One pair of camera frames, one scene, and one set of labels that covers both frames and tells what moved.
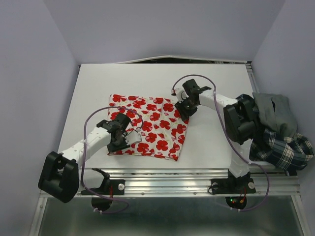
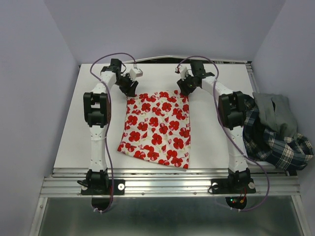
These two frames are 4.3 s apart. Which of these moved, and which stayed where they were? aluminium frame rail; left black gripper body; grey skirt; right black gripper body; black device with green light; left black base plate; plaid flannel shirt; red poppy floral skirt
Moved: right black gripper body; red poppy floral skirt; left black gripper body
Stayed: grey skirt; aluminium frame rail; plaid flannel shirt; black device with green light; left black base plate
